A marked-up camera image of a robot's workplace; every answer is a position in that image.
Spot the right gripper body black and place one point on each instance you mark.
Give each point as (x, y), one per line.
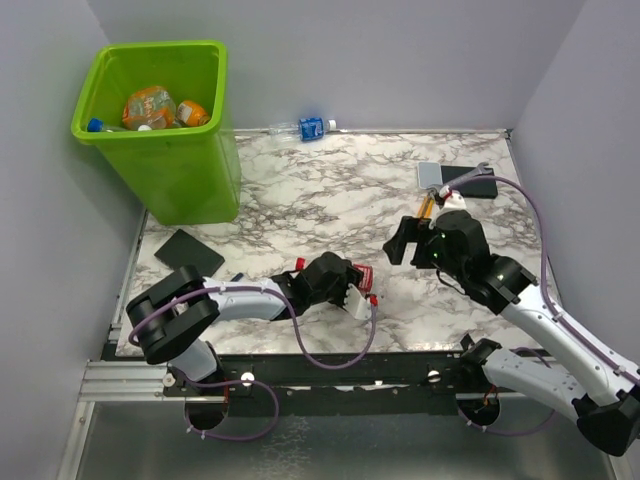
(429, 252)

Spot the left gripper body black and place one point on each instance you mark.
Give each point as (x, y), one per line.
(337, 292)

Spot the red label clear bottle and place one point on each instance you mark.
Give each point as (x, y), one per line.
(364, 286)

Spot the blue label bottle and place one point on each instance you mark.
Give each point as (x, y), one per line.
(304, 130)

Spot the orange juice bottle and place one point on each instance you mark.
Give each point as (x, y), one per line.
(191, 114)

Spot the crushed orange label bottle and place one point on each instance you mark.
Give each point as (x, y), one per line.
(152, 107)

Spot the pepsi bottle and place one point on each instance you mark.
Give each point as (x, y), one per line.
(96, 125)

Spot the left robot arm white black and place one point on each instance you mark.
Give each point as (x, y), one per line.
(168, 318)

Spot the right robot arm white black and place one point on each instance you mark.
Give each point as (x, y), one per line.
(599, 388)

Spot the green plastic bin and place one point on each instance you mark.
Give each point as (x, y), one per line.
(183, 176)

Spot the yellow black utility knife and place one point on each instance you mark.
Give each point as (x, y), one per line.
(426, 208)

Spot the black foam block right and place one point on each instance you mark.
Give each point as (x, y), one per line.
(482, 189)

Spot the black foam block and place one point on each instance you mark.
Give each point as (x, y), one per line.
(482, 189)
(183, 249)

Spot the grey rectangular plate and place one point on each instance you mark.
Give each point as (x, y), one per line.
(428, 174)

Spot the silver wrench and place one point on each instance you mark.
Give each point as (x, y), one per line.
(480, 170)

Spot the black foam block left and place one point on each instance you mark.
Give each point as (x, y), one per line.
(183, 249)

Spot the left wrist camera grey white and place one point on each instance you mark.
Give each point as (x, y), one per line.
(359, 305)

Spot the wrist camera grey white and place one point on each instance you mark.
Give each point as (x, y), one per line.
(449, 200)
(359, 305)

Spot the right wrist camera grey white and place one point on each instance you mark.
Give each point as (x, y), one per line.
(449, 200)

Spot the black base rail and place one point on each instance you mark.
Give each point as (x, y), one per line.
(379, 384)

